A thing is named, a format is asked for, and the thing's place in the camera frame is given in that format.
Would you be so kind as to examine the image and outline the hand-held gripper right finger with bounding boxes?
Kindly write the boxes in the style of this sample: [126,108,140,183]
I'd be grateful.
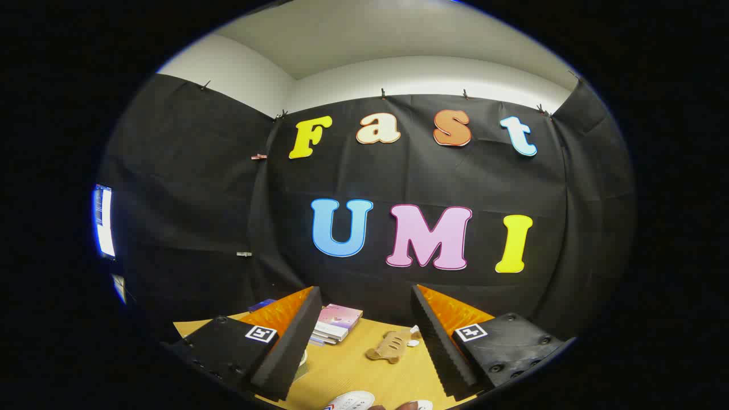
[410,284,577,401]

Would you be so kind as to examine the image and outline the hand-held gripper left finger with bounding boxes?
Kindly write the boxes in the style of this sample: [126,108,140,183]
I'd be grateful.
[162,286,323,401]

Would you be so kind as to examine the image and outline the grey cover book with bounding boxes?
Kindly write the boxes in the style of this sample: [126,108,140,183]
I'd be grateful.
[312,322,350,342]

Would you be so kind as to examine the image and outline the brown plush toy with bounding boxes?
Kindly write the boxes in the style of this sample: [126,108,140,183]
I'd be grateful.
[366,326,423,364]

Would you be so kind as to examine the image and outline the pink cover book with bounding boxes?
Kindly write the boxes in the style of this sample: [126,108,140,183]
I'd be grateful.
[317,304,364,332]

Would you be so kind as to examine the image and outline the black backdrop cloth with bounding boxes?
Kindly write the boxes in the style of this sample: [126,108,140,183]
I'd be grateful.
[97,73,637,342]

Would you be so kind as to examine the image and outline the computer monitor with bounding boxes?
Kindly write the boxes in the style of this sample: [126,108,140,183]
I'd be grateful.
[93,184,117,260]

